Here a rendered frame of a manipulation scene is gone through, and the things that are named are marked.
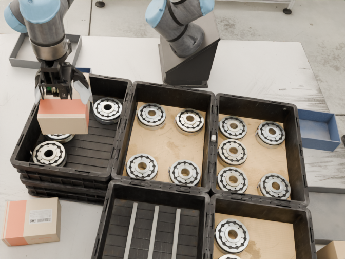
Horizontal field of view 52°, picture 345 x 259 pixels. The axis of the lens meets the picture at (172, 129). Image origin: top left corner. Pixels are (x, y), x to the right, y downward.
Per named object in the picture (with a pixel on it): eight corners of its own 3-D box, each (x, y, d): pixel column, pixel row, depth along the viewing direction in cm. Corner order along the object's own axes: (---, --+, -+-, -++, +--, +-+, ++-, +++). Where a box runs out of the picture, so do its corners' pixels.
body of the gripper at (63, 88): (41, 101, 86) (30, 66, 76) (45, 75, 91) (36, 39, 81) (73, 101, 87) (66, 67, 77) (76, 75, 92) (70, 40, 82)
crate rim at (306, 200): (214, 96, 129) (215, 91, 127) (294, 108, 129) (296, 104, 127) (209, 196, 105) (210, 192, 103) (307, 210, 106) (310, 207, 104)
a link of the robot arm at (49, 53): (32, 23, 77) (70, 24, 78) (36, 39, 81) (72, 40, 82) (26, 47, 73) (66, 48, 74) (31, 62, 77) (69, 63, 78)
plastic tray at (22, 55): (82, 43, 167) (81, 34, 163) (73, 73, 155) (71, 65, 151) (24, 36, 166) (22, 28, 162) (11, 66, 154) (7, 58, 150)
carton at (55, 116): (50, 90, 105) (44, 72, 99) (91, 90, 106) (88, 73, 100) (42, 134, 96) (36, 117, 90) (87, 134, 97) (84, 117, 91)
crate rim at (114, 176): (133, 84, 128) (133, 79, 126) (214, 96, 129) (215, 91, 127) (110, 182, 105) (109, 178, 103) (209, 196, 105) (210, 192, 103)
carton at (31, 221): (61, 206, 120) (57, 197, 114) (59, 241, 114) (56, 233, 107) (12, 210, 118) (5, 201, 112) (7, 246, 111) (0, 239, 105)
